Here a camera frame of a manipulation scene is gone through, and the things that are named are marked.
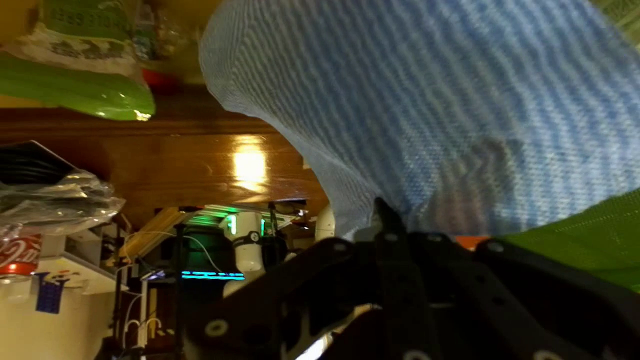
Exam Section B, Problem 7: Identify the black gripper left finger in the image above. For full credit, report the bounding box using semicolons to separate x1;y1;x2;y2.
188;197;436;360

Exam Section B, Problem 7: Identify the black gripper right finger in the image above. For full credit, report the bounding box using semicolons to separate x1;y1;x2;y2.
406;228;640;360

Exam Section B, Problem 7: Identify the blue striped fabric cloth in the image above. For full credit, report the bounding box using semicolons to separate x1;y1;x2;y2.
198;0;640;243

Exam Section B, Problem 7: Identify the long brown wooden table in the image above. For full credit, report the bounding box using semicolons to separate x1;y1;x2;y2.
0;91;331;229

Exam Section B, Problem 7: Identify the clear crumpled plastic bag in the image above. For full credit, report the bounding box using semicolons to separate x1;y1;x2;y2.
0;166;129;236

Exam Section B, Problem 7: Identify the red soda can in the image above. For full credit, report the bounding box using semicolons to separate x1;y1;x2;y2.
0;228;45;280

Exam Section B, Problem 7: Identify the green printed snack bag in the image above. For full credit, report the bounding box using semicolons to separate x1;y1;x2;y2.
0;0;202;124

